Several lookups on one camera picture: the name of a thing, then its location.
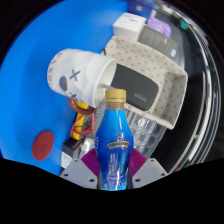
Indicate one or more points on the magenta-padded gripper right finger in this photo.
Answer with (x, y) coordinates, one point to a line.
(146, 173)

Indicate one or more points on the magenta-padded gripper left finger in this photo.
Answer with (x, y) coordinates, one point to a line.
(79, 174)

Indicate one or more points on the blue drink bottle gold cap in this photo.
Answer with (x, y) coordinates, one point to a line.
(114, 143)

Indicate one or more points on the small black box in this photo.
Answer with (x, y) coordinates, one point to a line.
(70, 150)

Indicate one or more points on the clear plastic container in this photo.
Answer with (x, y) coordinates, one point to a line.
(145, 131)

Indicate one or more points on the flat round red coaster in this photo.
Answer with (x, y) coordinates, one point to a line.
(43, 145)

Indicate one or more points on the black rounded power bank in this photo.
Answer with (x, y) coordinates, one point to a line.
(136, 87)

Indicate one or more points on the white mug with face print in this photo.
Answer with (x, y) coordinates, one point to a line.
(78, 75)

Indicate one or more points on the beige dotted storage tray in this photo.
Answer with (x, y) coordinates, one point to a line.
(150, 63)

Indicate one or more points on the dark grey flat box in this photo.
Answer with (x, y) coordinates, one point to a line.
(158, 40)

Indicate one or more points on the purple rounded case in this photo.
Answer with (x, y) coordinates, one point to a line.
(159, 26)

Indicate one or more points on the white rectangular box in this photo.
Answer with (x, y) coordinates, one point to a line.
(128, 26)

